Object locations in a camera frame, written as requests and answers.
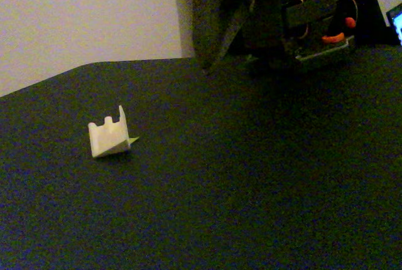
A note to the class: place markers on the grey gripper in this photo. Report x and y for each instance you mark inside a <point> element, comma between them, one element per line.
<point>217,16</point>

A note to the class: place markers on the white notched plastic wedge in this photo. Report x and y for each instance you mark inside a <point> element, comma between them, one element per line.
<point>105,138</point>

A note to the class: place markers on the dark desk mat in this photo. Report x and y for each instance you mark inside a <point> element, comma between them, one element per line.
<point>204,204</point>

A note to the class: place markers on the black clamp with orange tips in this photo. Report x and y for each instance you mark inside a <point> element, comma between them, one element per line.
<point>333,38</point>
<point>350,22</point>

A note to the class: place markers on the yellow-green sticky note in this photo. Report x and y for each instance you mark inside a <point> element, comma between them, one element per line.
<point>135,139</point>

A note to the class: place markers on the laptop with lit screen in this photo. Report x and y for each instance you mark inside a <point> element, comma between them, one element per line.
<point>398,22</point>

